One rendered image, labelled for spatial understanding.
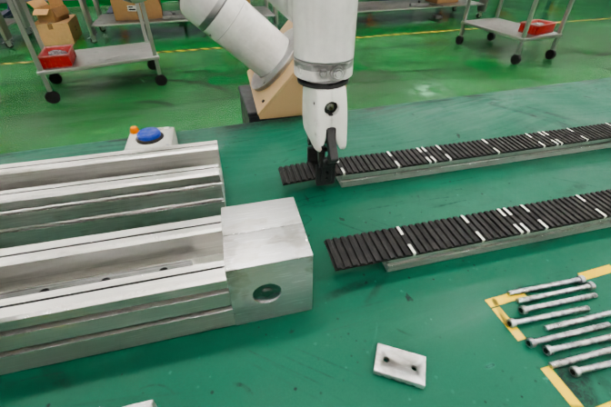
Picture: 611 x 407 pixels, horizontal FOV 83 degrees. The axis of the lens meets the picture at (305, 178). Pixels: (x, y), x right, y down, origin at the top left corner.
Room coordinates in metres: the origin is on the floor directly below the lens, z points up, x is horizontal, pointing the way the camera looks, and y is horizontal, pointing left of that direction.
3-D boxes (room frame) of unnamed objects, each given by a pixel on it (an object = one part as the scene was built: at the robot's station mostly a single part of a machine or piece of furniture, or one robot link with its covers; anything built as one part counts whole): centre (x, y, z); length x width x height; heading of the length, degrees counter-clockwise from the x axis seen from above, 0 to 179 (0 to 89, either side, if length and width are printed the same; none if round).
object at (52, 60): (3.05, 1.83, 0.50); 1.03 x 0.55 x 1.01; 118
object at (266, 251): (0.29, 0.05, 0.83); 0.12 x 0.09 x 0.10; 14
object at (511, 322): (0.23, -0.28, 0.78); 0.11 x 0.01 x 0.01; 102
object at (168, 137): (0.55, 0.28, 0.81); 0.10 x 0.08 x 0.06; 14
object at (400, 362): (0.18, -0.10, 0.78); 0.05 x 0.03 x 0.01; 73
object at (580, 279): (0.27, -0.30, 0.78); 0.11 x 0.01 x 0.01; 101
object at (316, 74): (0.49, -0.03, 0.99); 0.09 x 0.08 x 0.03; 13
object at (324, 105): (0.49, -0.03, 0.93); 0.10 x 0.07 x 0.11; 13
